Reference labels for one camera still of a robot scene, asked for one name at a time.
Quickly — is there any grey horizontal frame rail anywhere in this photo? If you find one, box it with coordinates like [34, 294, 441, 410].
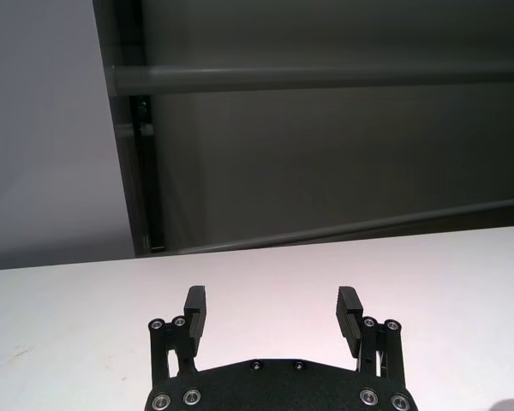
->
[111, 61, 514, 96]

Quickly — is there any dark vertical frame post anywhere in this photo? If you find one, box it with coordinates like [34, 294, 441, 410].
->
[92, 0, 166, 258]

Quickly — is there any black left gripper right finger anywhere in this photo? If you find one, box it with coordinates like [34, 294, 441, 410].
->
[334, 285, 407, 382]

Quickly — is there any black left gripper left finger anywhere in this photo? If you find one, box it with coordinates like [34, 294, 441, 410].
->
[147, 285, 209, 383]

